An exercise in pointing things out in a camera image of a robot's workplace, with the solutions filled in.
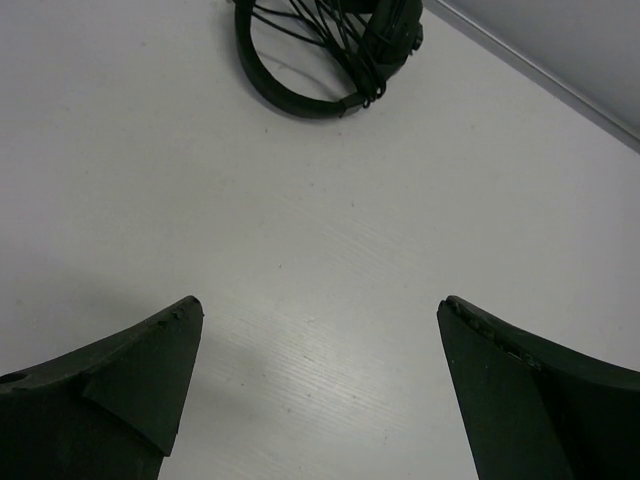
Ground black headphones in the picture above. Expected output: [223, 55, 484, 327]
[234, 0, 424, 120]

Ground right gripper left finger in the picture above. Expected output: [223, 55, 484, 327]
[1, 296, 204, 479]

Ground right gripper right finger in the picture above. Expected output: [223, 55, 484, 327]
[437, 296, 639, 479]

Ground aluminium table frame rail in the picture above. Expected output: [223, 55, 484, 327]
[425, 1, 639, 151]

